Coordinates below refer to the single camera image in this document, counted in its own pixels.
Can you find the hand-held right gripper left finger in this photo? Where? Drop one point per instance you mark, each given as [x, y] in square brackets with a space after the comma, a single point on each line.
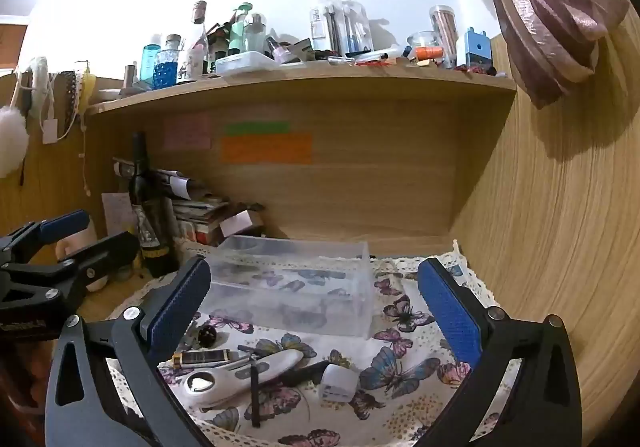
[180, 309]

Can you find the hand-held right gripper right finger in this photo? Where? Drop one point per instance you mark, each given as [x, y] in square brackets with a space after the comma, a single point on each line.
[450, 314]

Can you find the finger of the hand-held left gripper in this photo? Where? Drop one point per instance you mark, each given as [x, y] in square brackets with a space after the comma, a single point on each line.
[102, 249]
[65, 223]

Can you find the small dark round bead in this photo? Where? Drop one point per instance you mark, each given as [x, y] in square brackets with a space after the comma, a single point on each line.
[207, 335]

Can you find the white paper card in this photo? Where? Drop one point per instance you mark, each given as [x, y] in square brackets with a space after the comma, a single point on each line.
[117, 214]

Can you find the dark rectangular lighter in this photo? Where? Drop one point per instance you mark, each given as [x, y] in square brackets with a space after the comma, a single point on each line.
[202, 357]

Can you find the dark wine bottle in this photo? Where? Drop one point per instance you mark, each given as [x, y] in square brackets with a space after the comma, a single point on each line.
[145, 207]

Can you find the butterfly print lace cloth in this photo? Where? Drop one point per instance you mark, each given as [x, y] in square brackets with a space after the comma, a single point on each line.
[400, 369]

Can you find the white handheld magnifier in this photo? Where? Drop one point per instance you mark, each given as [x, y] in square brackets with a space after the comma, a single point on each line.
[220, 389]

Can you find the white paper tag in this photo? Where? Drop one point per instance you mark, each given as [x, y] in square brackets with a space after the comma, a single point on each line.
[49, 132]

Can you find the stack of books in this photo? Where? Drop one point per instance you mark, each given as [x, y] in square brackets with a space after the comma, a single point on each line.
[210, 222]

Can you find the rolled magazines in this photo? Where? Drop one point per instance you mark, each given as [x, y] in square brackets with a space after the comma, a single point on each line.
[170, 179]

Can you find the white fluffy pompom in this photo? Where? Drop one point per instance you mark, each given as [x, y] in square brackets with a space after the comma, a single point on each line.
[11, 142]

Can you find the thin black pen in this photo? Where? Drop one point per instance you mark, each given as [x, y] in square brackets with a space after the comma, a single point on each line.
[255, 397]

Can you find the clear plastic storage box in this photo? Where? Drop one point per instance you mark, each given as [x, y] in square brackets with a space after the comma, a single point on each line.
[300, 294]

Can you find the lace ribbon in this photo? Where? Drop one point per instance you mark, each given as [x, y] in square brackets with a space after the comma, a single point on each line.
[70, 97]

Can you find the white cube charger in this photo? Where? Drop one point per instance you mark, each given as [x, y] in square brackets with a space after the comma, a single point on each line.
[339, 383]

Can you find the yellow hanging ornament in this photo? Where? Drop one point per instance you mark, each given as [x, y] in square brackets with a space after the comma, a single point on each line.
[88, 84]

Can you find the pink sticky note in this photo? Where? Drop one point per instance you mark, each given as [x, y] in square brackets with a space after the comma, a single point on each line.
[187, 131]

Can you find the small brown bottle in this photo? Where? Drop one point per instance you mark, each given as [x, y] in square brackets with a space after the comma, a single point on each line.
[130, 76]

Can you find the blue plastic bottle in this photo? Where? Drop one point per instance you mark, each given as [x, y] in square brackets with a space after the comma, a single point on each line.
[150, 64]

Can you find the orange sticky note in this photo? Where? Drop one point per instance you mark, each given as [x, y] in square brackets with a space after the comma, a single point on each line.
[266, 148]

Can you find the blue dotted bottle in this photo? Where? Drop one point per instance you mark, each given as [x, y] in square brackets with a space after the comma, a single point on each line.
[166, 69]

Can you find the green sticky note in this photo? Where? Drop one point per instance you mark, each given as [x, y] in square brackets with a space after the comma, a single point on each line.
[256, 128]

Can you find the clear bottle with cork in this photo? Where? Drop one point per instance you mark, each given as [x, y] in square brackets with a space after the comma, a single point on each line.
[196, 47]

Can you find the white plastic tray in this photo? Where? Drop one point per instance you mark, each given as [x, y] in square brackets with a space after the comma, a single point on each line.
[245, 63]

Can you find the green spray bottle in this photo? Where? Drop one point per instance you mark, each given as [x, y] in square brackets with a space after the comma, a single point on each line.
[237, 32]

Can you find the orange tube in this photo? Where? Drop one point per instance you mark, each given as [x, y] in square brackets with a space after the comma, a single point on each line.
[429, 52]

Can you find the clear glass bottle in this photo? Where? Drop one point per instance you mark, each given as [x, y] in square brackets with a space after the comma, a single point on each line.
[255, 34]

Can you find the blue plastic box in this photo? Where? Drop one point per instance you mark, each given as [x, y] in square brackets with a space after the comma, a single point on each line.
[475, 52]

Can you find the wooden shelf board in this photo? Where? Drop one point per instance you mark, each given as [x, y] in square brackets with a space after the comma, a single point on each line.
[300, 74]

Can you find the clear round jar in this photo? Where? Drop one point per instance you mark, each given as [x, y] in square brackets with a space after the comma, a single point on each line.
[422, 39]

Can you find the clear cylinder of brown sticks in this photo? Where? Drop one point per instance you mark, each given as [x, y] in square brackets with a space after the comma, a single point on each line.
[444, 34]

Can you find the clear brush package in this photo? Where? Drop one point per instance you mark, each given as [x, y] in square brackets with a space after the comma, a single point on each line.
[342, 24]

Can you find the purple sheer fabric bag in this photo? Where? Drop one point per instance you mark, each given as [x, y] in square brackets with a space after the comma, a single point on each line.
[550, 12]

